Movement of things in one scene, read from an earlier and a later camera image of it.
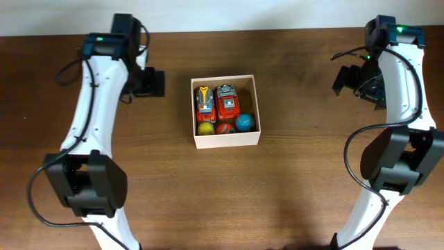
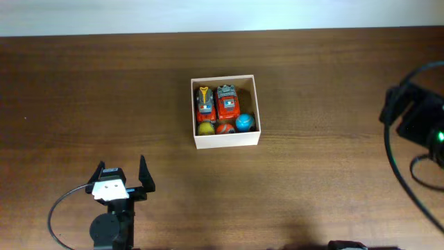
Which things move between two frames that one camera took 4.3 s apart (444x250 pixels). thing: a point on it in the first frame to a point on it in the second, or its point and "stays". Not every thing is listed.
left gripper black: [158, 89] to [147, 182]
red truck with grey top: [227, 103] stays
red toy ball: [225, 128] stays
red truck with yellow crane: [206, 109] stays
